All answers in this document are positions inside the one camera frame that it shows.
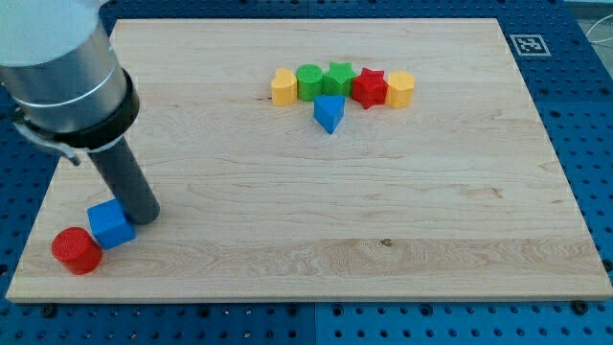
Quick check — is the wooden board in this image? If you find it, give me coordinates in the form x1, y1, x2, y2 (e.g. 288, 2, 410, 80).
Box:
7, 18, 612, 304

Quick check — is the blue cube block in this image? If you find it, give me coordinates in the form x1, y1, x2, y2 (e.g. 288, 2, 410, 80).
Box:
87, 199, 136, 249

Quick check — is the white fiducial marker tag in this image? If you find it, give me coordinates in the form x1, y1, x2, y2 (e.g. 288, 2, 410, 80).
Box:
510, 34, 551, 57

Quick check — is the blue triangle block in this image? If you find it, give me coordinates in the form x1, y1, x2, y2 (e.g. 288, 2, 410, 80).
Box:
313, 95, 346, 134

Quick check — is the red cylinder block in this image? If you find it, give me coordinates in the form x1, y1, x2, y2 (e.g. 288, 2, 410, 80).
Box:
51, 227, 102, 275

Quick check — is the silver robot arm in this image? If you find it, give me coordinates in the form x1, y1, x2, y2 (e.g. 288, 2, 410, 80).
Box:
1, 0, 139, 164

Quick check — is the red star block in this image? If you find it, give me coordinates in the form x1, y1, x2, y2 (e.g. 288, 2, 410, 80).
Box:
351, 68, 388, 109

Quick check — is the green star block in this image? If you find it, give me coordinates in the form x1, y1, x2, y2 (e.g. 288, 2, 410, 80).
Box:
323, 61, 356, 97

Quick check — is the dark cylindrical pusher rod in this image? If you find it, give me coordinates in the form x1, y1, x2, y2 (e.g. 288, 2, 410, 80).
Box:
88, 137, 160, 225

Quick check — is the green cylinder block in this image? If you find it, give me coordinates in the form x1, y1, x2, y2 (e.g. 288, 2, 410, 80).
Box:
296, 64, 324, 102

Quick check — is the yellow heart block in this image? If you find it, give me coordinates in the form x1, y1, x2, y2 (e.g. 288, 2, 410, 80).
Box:
270, 68, 298, 106

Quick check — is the white cable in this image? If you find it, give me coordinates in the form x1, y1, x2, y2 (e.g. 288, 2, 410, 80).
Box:
584, 13, 613, 45

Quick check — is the yellow hexagon block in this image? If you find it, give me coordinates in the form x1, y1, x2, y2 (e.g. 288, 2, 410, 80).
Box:
385, 71, 416, 109

